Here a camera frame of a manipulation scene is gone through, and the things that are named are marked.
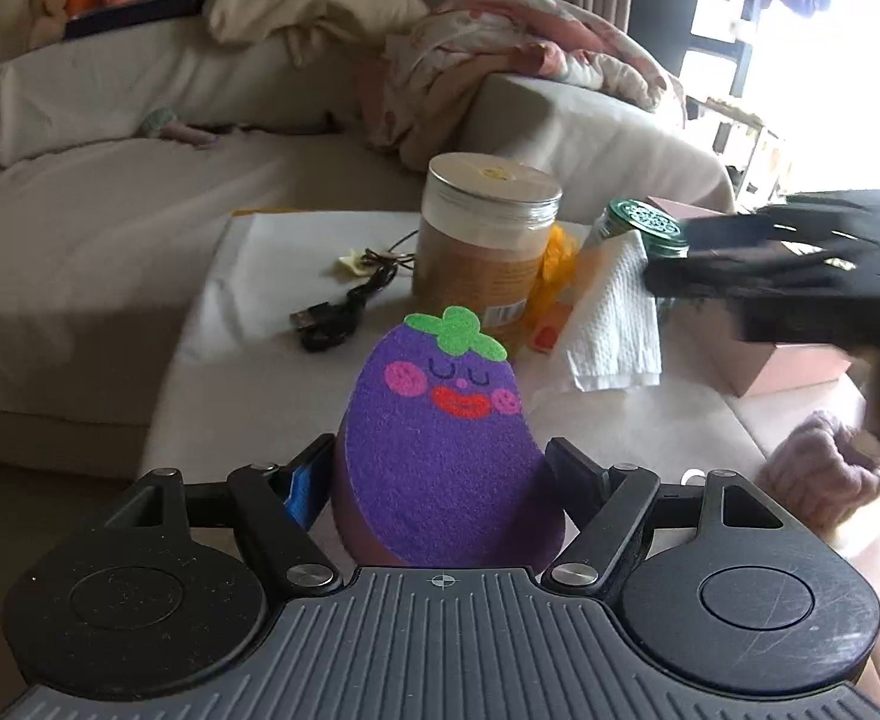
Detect white paper towel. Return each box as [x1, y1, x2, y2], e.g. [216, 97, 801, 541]
[550, 227, 663, 394]

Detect pink cardboard box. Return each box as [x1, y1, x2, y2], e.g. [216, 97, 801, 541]
[645, 193, 855, 400]

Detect orange plastic wrapper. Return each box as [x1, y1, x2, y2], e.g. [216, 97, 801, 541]
[523, 224, 603, 355]

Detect clear jar beige lid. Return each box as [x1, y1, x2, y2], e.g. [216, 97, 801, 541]
[412, 151, 562, 351]

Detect cream pillow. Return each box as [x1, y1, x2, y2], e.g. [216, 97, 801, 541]
[204, 0, 429, 67]

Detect pink floral blanket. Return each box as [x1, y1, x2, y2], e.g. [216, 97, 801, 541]
[357, 0, 686, 171]

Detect purple eggplant sponge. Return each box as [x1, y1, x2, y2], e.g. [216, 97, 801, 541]
[333, 305, 565, 572]

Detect black usb cable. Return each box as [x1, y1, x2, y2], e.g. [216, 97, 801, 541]
[288, 268, 398, 356]

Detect green lid glass jar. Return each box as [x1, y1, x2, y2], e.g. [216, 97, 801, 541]
[582, 199, 689, 259]

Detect brown hair tie star charm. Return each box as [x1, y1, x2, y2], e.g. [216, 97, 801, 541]
[337, 231, 417, 278]

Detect beige sofa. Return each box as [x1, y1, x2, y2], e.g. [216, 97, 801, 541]
[0, 0, 737, 481]

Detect black flat box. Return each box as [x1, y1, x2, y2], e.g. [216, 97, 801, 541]
[62, 0, 205, 43]

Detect brown plush toy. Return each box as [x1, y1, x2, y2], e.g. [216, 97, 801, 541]
[26, 0, 69, 50]

